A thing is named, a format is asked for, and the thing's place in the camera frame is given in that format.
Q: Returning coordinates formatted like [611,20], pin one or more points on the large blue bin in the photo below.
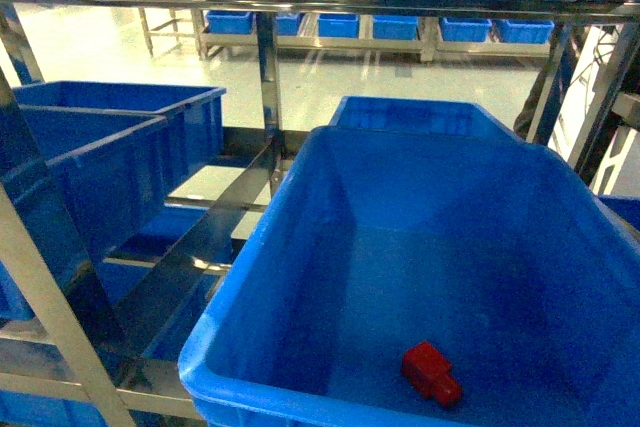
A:
[496,253]

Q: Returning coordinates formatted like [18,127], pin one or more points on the large steel shelf rack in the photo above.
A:
[125,205]

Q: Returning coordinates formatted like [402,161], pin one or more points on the red toy block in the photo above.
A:
[430,374]

